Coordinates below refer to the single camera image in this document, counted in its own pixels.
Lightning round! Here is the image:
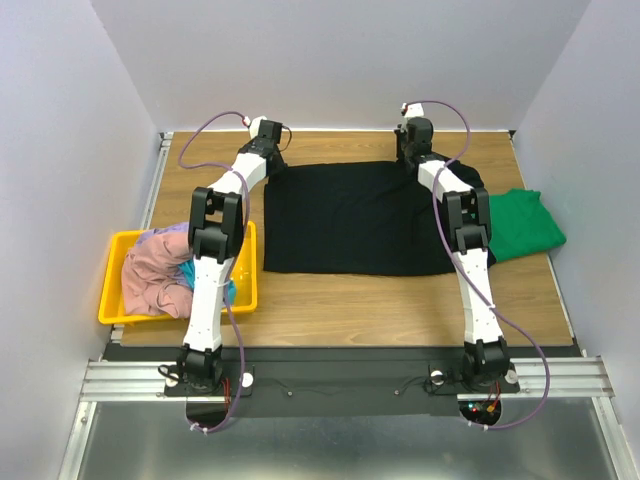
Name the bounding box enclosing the black t shirt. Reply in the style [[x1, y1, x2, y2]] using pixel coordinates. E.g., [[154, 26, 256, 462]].
[[262, 159, 496, 278]]

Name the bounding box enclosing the teal t shirt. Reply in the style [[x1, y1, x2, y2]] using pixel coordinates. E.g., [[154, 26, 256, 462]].
[[177, 259, 237, 305]]

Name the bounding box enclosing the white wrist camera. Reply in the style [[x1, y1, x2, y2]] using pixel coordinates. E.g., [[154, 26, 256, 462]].
[[401, 102, 424, 120], [242, 115, 267, 139]]

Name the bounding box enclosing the pink t shirt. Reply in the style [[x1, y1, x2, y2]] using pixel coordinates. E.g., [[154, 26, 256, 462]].
[[121, 233, 193, 318]]

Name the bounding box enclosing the yellow plastic bin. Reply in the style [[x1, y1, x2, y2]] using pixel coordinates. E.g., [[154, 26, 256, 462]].
[[98, 221, 258, 325]]

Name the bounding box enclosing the aluminium frame rail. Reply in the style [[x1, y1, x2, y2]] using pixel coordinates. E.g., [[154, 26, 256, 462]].
[[80, 357, 615, 403]]

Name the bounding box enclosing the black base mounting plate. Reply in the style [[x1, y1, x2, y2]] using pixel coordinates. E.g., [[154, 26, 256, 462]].
[[102, 344, 521, 419]]

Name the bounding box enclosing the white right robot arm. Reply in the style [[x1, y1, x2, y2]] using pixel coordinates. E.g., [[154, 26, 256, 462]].
[[394, 114, 510, 390]]

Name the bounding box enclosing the green folded t shirt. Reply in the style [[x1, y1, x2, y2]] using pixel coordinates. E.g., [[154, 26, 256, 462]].
[[489, 189, 567, 263]]

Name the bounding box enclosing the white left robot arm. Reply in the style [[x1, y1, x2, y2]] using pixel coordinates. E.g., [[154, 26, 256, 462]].
[[177, 116, 286, 394]]

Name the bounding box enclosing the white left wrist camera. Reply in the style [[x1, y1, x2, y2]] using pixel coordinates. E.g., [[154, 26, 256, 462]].
[[242, 115, 267, 139]]

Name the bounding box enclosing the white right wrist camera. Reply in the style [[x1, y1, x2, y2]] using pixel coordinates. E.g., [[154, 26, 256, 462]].
[[401, 102, 424, 120]]

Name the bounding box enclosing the lavender t shirt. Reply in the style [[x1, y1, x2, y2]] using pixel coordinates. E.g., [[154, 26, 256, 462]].
[[135, 222, 189, 245]]

